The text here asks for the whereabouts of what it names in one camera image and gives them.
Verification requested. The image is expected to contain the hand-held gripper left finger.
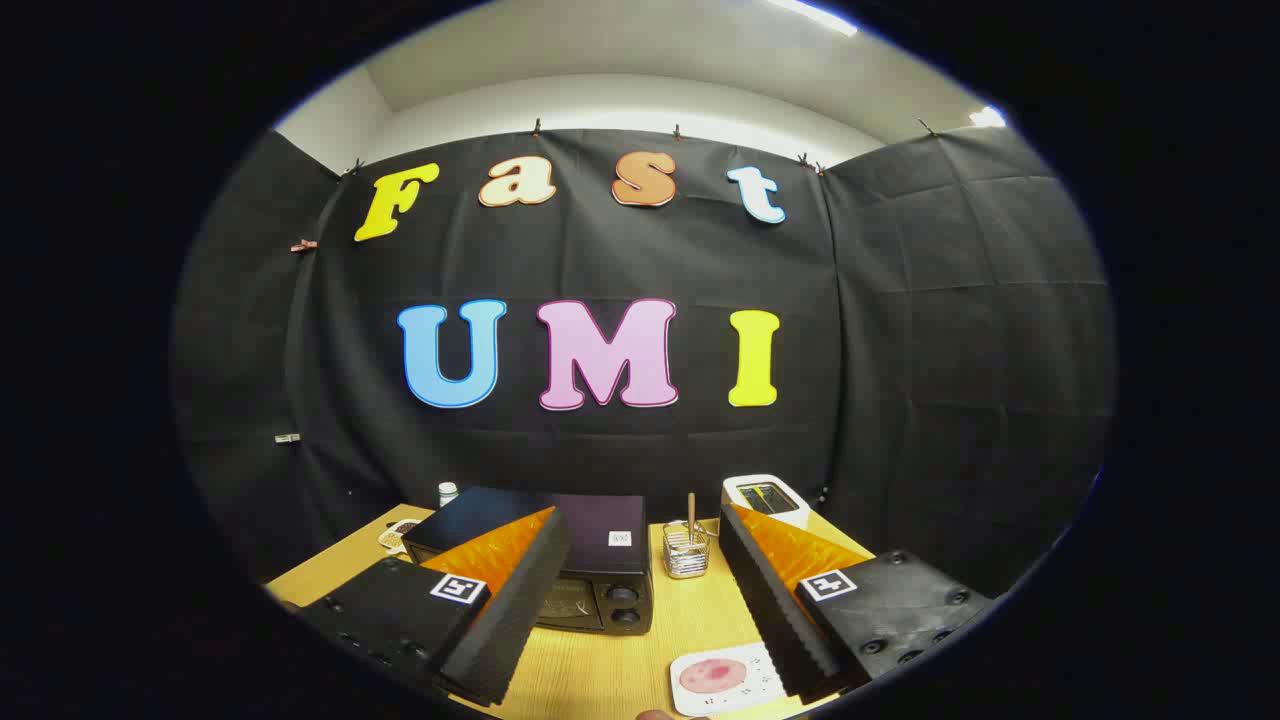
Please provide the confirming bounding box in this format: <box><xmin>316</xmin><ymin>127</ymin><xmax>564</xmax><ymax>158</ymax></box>
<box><xmin>295</xmin><ymin>505</ymin><xmax>573</xmax><ymax>709</ymax></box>

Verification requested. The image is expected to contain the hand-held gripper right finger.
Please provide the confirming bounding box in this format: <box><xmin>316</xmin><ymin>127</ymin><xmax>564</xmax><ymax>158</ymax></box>
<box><xmin>718</xmin><ymin>503</ymin><xmax>996</xmax><ymax>704</ymax></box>

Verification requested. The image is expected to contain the white square plate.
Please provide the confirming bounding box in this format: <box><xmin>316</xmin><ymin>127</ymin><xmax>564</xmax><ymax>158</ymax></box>
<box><xmin>669</xmin><ymin>642</ymin><xmax>791</xmax><ymax>717</ymax></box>

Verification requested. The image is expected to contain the pink ham slice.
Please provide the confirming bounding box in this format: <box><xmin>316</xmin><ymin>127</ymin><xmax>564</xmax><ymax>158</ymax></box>
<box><xmin>679</xmin><ymin>657</ymin><xmax>749</xmax><ymax>696</ymax></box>

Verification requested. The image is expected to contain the black toaster oven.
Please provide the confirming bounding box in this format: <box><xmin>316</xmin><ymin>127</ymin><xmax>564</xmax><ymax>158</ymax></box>
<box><xmin>402</xmin><ymin>487</ymin><xmax>656</xmax><ymax>637</ymax></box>

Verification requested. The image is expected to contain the white bread toaster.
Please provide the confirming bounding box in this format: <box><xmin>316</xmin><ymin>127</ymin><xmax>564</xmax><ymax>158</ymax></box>
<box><xmin>720</xmin><ymin>474</ymin><xmax>811</xmax><ymax>531</ymax></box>

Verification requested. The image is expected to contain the black backdrop cloth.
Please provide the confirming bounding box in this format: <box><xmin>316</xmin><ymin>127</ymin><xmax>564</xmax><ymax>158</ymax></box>
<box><xmin>170</xmin><ymin>125</ymin><xmax>1116</xmax><ymax>601</ymax></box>

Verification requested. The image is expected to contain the wire utensil holder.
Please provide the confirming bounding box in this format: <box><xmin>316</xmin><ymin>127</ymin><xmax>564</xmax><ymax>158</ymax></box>
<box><xmin>662</xmin><ymin>520</ymin><xmax>711</xmax><ymax>580</ymax></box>

